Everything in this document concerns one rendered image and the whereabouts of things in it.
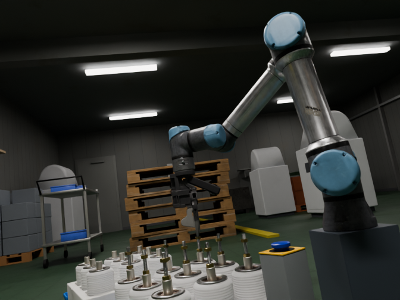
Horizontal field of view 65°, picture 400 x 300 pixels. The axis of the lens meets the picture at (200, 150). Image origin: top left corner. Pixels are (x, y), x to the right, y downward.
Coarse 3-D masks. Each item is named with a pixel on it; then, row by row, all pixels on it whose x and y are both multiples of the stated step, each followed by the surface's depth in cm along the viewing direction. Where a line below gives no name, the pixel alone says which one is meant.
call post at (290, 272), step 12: (300, 252) 65; (264, 264) 67; (276, 264) 64; (288, 264) 63; (300, 264) 64; (264, 276) 67; (276, 276) 64; (288, 276) 62; (300, 276) 64; (276, 288) 64; (288, 288) 61; (300, 288) 63; (312, 288) 65
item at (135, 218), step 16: (224, 160) 396; (128, 176) 377; (144, 176) 439; (208, 176) 408; (224, 176) 392; (128, 192) 377; (160, 192) 380; (224, 192) 386; (128, 208) 374; (144, 208) 379; (160, 208) 433; (176, 208) 381; (224, 208) 384; (144, 224) 440; (176, 224) 445; (208, 224) 379; (224, 224) 379; (144, 240) 402; (160, 240) 439; (176, 240) 406; (192, 240) 372
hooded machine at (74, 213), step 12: (48, 168) 626; (60, 168) 628; (60, 180) 623; (72, 180) 653; (60, 204) 611; (72, 204) 613; (60, 216) 607; (72, 216) 609; (60, 228) 603; (72, 228) 605; (84, 228) 667
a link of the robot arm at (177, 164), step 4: (172, 160) 106; (176, 160) 104; (180, 160) 104; (184, 160) 104; (188, 160) 104; (192, 160) 106; (176, 164) 104; (180, 164) 104; (184, 164) 104; (188, 164) 104; (192, 164) 105; (176, 168) 104; (180, 168) 103; (184, 168) 103; (188, 168) 104; (192, 168) 105
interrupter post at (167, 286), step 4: (164, 280) 70; (168, 280) 69; (164, 284) 69; (168, 284) 69; (172, 284) 70; (164, 288) 69; (168, 288) 69; (172, 288) 70; (164, 292) 69; (168, 292) 69; (172, 292) 69
